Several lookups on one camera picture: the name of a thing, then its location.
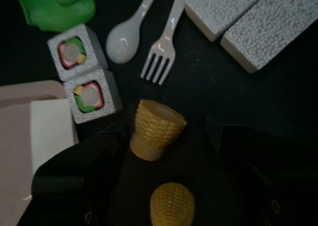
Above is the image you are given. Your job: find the grey textured rectangular block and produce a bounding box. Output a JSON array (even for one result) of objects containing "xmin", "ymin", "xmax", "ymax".
[
  {"xmin": 220, "ymin": 0, "xmax": 318, "ymax": 74},
  {"xmin": 184, "ymin": 0, "xmax": 272, "ymax": 43}
]

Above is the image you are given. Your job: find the yellow toy corn rounded half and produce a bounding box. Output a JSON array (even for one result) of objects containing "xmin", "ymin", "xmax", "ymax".
[{"xmin": 149, "ymin": 181, "xmax": 196, "ymax": 226}]

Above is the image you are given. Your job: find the toy sushi roll block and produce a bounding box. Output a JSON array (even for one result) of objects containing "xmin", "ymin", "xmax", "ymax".
[
  {"xmin": 45, "ymin": 23, "xmax": 109, "ymax": 83},
  {"xmin": 61, "ymin": 69, "xmax": 124, "ymax": 126}
]

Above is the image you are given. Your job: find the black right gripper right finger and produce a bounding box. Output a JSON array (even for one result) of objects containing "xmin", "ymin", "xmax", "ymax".
[{"xmin": 204, "ymin": 116, "xmax": 318, "ymax": 226}]

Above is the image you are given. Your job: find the green toy vegetable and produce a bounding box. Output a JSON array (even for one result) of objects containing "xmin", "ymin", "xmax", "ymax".
[{"xmin": 15, "ymin": 0, "xmax": 97, "ymax": 33}]

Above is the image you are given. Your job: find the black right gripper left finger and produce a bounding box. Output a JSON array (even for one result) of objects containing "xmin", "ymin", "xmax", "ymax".
[{"xmin": 15, "ymin": 124, "xmax": 130, "ymax": 226}]

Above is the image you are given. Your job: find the white plastic fork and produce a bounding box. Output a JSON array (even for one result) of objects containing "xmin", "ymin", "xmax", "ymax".
[{"xmin": 138, "ymin": 0, "xmax": 194, "ymax": 86}]

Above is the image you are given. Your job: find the pink cutting board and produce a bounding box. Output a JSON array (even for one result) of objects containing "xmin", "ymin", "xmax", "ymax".
[{"xmin": 0, "ymin": 79, "xmax": 80, "ymax": 226}]

